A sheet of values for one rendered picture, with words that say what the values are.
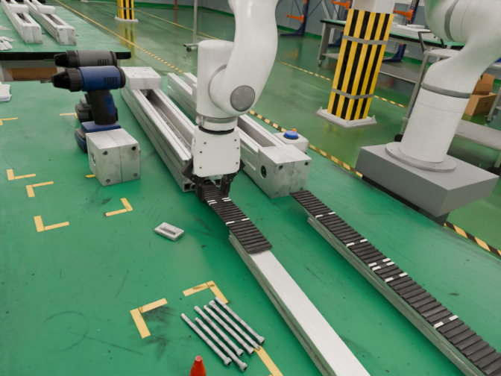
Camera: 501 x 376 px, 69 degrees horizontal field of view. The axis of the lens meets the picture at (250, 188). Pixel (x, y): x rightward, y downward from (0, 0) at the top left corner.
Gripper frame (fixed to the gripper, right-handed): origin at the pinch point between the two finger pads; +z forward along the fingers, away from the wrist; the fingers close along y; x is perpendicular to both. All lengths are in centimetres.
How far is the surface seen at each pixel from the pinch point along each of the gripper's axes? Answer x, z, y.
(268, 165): -0.2, -4.7, 13.8
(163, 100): 49.5, -5.7, 2.2
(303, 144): 13.7, -2.1, 33.9
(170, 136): 19.7, -5.7, -4.1
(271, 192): -3.2, 1.0, 13.8
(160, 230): -8.2, 2.0, -14.1
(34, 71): 337, 52, -44
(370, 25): 217, -17, 245
